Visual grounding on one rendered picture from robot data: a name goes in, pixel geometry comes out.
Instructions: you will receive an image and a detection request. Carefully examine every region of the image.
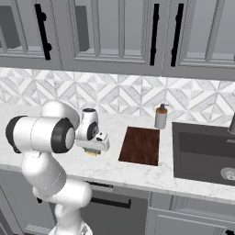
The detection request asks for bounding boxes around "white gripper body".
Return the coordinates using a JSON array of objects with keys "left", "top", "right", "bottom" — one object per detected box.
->
[{"left": 74, "top": 138, "right": 111, "bottom": 152}]

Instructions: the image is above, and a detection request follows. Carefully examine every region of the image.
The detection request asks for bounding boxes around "yellow sponge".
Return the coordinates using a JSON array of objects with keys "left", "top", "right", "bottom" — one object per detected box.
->
[{"left": 84, "top": 148, "right": 98, "bottom": 157}]

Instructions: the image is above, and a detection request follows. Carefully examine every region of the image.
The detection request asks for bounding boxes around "dark wooden cutting board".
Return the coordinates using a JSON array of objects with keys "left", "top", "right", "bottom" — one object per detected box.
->
[{"left": 117, "top": 126, "right": 162, "bottom": 167}]

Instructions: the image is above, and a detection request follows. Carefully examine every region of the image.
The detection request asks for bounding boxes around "grey soap dispenser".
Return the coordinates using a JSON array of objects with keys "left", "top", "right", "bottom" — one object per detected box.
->
[{"left": 153, "top": 103, "right": 171, "bottom": 130}]

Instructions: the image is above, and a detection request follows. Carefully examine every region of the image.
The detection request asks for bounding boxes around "grey dishwasher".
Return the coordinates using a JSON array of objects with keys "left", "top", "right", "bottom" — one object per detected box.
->
[{"left": 80, "top": 180, "right": 151, "bottom": 235}]

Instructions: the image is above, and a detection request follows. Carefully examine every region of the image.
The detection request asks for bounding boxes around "grey lower cupboard door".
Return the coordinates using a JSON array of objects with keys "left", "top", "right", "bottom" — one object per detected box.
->
[
  {"left": 146, "top": 191, "right": 235, "bottom": 235},
  {"left": 0, "top": 169, "right": 58, "bottom": 235}
]

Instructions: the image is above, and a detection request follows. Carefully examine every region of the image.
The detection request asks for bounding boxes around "dark grey sink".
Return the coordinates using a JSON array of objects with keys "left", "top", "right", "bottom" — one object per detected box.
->
[{"left": 171, "top": 121, "right": 235, "bottom": 187}]

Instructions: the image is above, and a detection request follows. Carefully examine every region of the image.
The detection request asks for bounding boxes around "grey glass cupboard door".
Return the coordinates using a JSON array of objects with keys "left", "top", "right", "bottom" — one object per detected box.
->
[
  {"left": 0, "top": 0, "right": 64, "bottom": 71},
  {"left": 60, "top": 0, "right": 166, "bottom": 77},
  {"left": 162, "top": 0, "right": 235, "bottom": 82}
]

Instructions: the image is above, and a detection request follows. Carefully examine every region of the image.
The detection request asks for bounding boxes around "dark grey tap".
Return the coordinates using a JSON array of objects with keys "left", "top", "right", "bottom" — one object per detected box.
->
[{"left": 227, "top": 112, "right": 235, "bottom": 135}]

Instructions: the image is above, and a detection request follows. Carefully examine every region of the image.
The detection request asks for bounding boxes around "black dishwasher handle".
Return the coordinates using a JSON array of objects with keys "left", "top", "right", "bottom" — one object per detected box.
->
[{"left": 89, "top": 196, "right": 133, "bottom": 210}]

